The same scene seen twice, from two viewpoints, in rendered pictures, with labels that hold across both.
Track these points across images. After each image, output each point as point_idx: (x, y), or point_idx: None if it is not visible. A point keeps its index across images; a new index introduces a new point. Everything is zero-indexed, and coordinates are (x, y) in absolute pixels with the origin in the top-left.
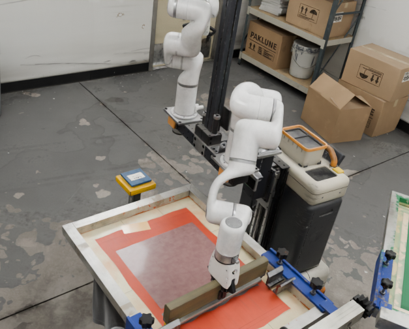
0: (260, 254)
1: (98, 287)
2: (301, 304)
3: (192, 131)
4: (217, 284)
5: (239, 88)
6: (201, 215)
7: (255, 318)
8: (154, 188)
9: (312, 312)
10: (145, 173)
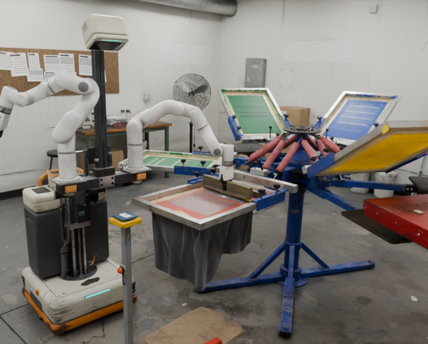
0: (191, 184)
1: (206, 252)
2: None
3: (94, 178)
4: (229, 181)
5: (175, 101)
6: (159, 200)
7: None
8: None
9: None
10: (121, 213)
